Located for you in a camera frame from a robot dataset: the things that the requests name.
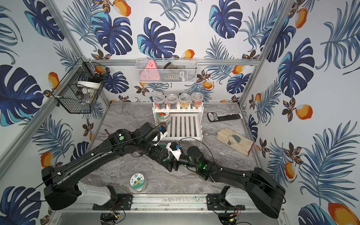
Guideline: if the pink triangle object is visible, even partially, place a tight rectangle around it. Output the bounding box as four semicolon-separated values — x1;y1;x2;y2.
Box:
139;60;160;82

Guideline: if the black remote control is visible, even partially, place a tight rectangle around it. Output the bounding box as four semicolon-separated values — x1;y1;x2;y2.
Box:
207;112;242;122

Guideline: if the carrot lid seed jar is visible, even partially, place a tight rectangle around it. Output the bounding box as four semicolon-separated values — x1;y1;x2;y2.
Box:
130;173;148;192

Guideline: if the clear wall-mounted tray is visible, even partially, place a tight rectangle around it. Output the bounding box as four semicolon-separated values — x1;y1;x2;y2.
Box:
136;58;198;83

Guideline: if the strawberry lid seed jar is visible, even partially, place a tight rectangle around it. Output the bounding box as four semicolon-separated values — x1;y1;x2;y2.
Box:
156;112;171;126

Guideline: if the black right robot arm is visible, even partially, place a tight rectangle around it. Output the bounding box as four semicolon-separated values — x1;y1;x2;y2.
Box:
160;143;286;218

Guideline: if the black wire basket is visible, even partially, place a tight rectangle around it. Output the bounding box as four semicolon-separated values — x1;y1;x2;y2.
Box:
52;58;110;114

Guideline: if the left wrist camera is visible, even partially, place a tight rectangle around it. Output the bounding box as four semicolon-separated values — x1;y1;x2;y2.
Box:
152;124;167;146

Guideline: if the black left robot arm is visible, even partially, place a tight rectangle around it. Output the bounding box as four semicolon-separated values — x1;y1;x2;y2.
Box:
42;122;182;211

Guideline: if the beige work glove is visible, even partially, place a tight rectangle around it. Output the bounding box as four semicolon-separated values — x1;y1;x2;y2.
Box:
216;127;254;156

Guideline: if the white slatted wooden shelf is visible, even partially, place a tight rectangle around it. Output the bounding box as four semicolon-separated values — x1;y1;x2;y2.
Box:
152;103;203;141

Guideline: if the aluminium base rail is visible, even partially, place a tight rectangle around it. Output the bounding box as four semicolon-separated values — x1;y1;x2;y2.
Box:
53;193;285;213

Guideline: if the clear lidless jar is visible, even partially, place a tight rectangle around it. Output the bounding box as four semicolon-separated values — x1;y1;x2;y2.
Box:
153;94;166;109
166;94;178;110

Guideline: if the white bowl in basket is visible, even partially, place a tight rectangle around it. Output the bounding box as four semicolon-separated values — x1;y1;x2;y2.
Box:
77;81;100;89

